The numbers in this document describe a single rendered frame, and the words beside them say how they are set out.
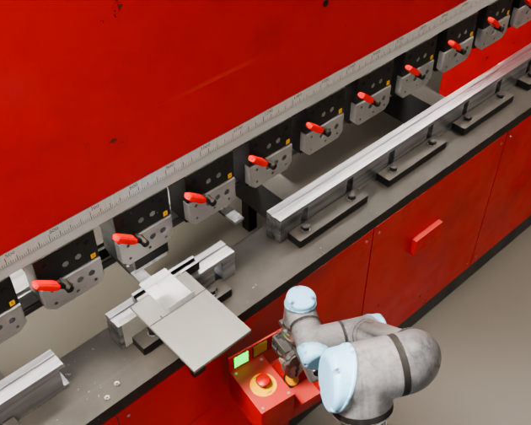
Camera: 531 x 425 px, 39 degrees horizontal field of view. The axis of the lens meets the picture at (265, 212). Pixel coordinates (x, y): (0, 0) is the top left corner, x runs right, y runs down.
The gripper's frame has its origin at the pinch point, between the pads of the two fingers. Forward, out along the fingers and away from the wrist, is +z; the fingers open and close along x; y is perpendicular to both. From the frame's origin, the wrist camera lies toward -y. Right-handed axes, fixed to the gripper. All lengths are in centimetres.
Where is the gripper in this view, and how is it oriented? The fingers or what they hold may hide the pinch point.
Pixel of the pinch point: (295, 376)
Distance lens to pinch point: 207.6
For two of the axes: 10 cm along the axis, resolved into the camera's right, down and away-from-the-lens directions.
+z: -0.5, 6.7, 7.4
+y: -5.6, -6.3, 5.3
